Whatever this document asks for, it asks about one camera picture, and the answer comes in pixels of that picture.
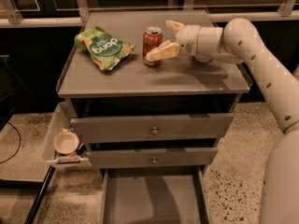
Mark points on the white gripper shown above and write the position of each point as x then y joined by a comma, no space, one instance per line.
188,40

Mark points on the red coke can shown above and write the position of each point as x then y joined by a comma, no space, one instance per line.
152,38

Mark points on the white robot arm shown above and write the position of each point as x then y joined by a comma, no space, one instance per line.
240,42

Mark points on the grey top drawer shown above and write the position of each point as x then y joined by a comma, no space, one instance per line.
151,128

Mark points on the grey drawer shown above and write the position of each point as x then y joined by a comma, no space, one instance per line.
167,195
132,158
151,128

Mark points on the grey drawer cabinet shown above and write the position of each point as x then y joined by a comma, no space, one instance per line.
180,86

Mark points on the grey middle drawer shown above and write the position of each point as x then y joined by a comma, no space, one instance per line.
132,158

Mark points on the grey bottom drawer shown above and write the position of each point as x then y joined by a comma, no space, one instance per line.
167,195

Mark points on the green chip bag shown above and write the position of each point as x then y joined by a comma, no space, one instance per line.
105,50

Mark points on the small white bowl in bin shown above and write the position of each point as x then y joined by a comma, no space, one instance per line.
65,142

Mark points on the clear plastic bin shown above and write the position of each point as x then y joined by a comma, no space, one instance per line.
60,122

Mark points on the metal railing frame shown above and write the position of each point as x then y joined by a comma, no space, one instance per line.
54,13

